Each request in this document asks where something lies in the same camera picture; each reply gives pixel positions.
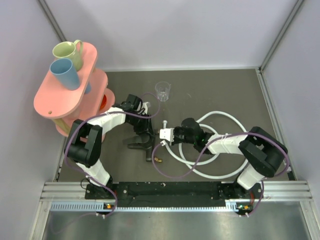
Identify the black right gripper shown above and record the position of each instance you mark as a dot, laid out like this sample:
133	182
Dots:
176	129

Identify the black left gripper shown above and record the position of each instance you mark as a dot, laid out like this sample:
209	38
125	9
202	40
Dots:
147	127

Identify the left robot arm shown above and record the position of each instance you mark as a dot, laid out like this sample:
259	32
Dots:
85	137

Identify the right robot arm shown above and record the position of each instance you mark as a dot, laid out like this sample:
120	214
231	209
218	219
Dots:
262	152

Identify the clear plastic cup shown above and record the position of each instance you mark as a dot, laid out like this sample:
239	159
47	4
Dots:
162	91

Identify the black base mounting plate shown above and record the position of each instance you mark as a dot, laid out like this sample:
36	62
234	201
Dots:
179	194

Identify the orange object on shelf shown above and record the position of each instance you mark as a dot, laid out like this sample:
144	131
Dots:
103	102

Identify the pink three-tier shelf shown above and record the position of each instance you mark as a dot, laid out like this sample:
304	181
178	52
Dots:
53	101

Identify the blue plastic cup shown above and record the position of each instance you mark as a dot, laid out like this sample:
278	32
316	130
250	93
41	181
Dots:
64	71

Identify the green ceramic mug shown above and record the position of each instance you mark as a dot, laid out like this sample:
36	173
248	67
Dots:
70	50

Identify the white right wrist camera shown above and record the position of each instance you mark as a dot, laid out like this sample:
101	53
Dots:
167	134

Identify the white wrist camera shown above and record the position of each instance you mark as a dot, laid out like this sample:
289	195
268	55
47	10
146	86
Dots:
144	108
167	134

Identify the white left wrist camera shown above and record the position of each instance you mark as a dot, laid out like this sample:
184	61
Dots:
144	108

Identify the grey slotted cable duct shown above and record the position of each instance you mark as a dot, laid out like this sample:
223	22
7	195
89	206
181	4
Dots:
77	206

